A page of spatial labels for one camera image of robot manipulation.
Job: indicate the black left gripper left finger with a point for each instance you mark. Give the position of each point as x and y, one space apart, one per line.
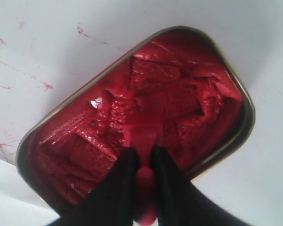
111 202

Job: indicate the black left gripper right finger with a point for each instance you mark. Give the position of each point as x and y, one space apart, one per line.
180 203

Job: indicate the red plastic stamp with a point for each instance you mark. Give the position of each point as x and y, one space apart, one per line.
143 133

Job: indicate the red ink pad tin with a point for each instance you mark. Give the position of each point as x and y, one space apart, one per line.
177 77

